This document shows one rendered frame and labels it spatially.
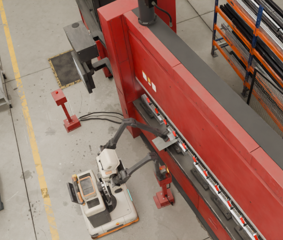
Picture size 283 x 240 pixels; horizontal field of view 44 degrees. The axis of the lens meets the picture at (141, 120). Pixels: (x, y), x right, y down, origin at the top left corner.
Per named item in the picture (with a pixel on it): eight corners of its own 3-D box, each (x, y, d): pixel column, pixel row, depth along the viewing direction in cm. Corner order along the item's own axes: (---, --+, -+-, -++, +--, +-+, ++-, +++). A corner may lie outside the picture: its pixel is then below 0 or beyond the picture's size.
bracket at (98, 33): (84, 41, 452) (82, 36, 446) (101, 33, 457) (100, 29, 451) (97, 59, 430) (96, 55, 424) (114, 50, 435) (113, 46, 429)
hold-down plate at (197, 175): (190, 170, 413) (190, 169, 411) (194, 168, 414) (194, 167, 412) (205, 190, 397) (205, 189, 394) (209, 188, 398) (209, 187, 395)
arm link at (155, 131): (127, 120, 390) (129, 126, 382) (131, 116, 387) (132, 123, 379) (157, 131, 413) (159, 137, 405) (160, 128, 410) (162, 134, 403)
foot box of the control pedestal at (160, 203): (152, 196, 492) (151, 193, 483) (169, 190, 495) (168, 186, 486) (157, 209, 481) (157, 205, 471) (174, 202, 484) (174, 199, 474)
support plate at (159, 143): (151, 140, 429) (151, 140, 428) (170, 130, 435) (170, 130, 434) (159, 151, 419) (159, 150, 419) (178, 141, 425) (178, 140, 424)
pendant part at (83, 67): (77, 72, 475) (70, 52, 446) (85, 68, 477) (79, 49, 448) (89, 94, 450) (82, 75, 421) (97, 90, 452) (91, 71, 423)
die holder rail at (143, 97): (141, 99, 483) (141, 95, 475) (145, 97, 484) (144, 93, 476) (160, 125, 455) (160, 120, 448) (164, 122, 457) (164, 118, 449)
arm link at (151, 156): (150, 149, 368) (154, 156, 362) (156, 152, 379) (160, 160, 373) (118, 172, 379) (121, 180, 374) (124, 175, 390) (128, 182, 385)
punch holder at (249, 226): (242, 222, 350) (244, 216, 336) (248, 218, 352) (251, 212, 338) (252, 235, 342) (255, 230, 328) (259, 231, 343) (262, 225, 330)
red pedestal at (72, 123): (63, 124, 582) (46, 92, 515) (76, 117, 588) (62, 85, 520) (67, 133, 571) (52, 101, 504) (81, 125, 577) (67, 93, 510)
